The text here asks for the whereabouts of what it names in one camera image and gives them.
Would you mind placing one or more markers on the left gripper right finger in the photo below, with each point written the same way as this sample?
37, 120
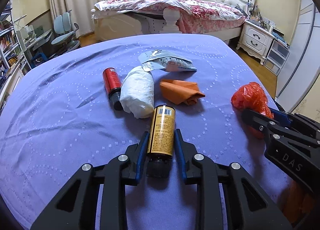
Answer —
227, 195

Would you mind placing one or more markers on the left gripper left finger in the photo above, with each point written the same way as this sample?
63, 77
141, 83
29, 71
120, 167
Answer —
95, 189

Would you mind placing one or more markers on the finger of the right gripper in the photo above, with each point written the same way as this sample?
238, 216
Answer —
281, 118
303, 129

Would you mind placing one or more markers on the red-orange plastic bag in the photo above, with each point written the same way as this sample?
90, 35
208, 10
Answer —
253, 97

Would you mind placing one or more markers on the white tissue wad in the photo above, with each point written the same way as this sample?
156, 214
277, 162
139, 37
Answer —
137, 93

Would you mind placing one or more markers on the red small bottle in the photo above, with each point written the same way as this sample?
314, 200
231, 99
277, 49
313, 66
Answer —
113, 87

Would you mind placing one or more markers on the orange paper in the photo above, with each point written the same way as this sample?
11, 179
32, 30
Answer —
180, 92

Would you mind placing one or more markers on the grey-white foil pouch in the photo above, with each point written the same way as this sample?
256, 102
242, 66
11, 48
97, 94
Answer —
166, 61

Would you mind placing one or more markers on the sliding wardrobe door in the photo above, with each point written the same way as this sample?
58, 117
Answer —
301, 69

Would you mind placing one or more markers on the plastic drawer unit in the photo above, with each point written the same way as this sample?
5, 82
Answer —
276, 56

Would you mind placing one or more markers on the purple tablecloth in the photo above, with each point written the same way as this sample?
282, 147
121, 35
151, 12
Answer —
59, 117

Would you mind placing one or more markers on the white nightstand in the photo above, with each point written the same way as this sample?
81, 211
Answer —
255, 41

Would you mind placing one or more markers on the floral pink quilt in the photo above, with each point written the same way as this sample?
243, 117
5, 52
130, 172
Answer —
196, 16

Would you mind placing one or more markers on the white bed with headboard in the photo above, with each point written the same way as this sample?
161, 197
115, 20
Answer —
131, 24

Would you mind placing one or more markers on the light blue desk chair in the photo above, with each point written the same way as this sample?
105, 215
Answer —
66, 34

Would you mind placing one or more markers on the study desk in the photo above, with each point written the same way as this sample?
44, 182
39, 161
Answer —
31, 43

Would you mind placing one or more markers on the white bookshelf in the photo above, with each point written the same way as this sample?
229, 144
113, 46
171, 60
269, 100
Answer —
11, 50

